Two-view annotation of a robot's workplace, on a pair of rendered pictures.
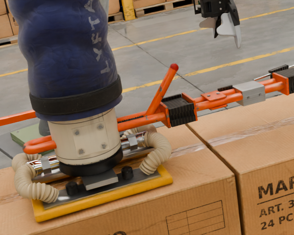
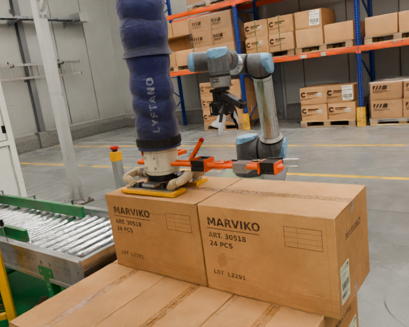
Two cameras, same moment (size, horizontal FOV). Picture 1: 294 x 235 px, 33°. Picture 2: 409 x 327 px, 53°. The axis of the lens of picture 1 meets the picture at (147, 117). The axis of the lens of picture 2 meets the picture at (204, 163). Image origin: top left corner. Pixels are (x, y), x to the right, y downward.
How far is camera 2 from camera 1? 1.52 m
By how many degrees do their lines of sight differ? 48
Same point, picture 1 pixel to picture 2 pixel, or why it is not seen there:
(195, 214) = (177, 218)
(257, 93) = (241, 167)
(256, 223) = (208, 239)
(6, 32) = (396, 113)
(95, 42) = (153, 117)
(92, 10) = (154, 102)
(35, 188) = (126, 177)
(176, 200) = (169, 205)
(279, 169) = (218, 211)
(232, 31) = (218, 125)
